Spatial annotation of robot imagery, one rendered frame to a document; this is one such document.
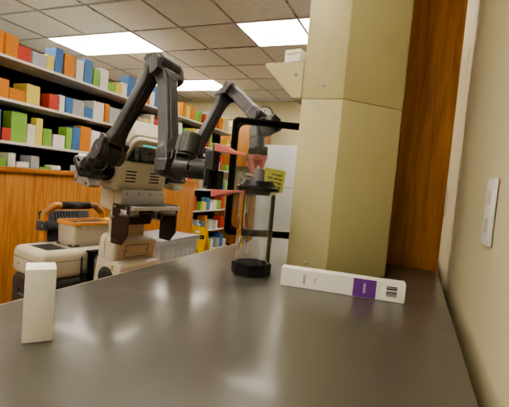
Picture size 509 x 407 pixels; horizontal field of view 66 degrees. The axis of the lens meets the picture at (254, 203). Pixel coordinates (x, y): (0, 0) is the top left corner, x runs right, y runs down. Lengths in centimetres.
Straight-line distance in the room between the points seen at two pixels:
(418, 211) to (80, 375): 114
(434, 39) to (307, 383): 121
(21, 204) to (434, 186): 235
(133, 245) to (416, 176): 114
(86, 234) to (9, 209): 92
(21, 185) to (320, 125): 214
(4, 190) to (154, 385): 237
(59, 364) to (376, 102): 94
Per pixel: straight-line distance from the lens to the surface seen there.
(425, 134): 141
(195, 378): 51
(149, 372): 52
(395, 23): 123
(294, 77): 112
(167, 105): 126
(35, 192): 290
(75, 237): 195
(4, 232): 281
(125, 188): 168
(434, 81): 145
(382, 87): 116
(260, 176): 99
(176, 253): 339
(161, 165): 113
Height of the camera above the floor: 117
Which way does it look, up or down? 3 degrees down
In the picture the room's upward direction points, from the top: 5 degrees clockwise
